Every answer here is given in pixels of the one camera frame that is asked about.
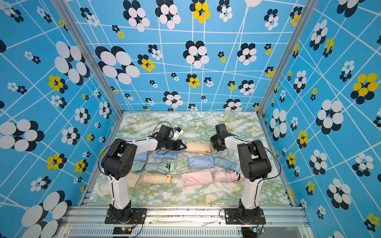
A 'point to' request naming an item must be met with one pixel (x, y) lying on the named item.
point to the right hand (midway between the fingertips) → (212, 140)
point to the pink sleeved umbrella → (197, 177)
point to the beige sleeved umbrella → (199, 148)
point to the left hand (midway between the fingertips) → (188, 146)
